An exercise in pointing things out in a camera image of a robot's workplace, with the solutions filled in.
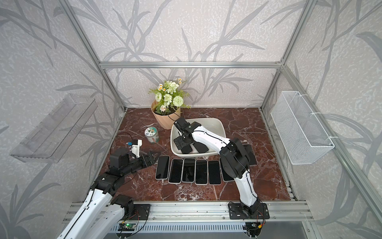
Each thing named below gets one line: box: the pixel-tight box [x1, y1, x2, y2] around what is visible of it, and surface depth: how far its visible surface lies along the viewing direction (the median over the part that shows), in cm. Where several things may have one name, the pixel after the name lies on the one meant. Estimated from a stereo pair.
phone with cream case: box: [194, 159, 209, 186], surface depth 88 cm
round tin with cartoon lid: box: [144, 126, 160, 144], surface depth 98 cm
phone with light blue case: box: [181, 157, 196, 183], surface depth 92 cm
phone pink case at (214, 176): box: [207, 159, 222, 186], surface depth 87 cm
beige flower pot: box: [150, 99, 181, 130], surface depth 98 cm
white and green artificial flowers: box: [147, 77, 192, 116], surface depth 89 cm
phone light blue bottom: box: [192, 141, 209, 154], surface depth 98 cm
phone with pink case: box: [168, 158, 185, 185], surface depth 87 cm
